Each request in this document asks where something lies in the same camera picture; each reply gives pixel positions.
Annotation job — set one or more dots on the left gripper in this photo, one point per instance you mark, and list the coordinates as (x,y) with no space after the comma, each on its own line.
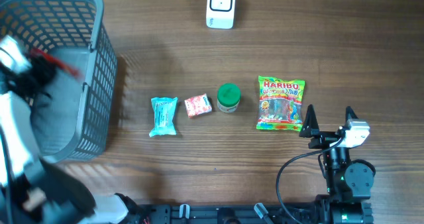
(47,68)

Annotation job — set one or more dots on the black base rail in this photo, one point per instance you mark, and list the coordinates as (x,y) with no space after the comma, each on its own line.
(313,212)

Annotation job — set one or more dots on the white barcode scanner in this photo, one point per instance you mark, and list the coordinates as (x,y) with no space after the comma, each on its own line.
(220,14)

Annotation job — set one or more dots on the Haribo gummy bag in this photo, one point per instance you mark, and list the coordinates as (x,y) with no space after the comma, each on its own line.
(280,103)

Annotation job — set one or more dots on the red snack stick packet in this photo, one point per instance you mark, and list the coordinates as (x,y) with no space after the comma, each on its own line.
(60,64)

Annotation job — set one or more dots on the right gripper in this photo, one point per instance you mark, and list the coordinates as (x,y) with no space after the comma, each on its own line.
(310,128)

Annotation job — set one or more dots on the grey plastic shopping basket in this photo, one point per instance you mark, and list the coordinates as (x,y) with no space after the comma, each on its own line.
(70,117)

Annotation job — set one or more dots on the teal tissue packet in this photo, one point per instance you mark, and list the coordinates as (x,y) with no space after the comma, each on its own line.
(164,109)

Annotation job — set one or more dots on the small red white candy pack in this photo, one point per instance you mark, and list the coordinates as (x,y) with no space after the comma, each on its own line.
(197,105)

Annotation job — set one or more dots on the green lid jar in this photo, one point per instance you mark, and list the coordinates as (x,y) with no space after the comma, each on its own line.
(228,98)

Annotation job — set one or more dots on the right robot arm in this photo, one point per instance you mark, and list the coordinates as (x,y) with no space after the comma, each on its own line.
(348,181)

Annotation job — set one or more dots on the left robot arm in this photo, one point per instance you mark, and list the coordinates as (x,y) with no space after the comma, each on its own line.
(32,189)

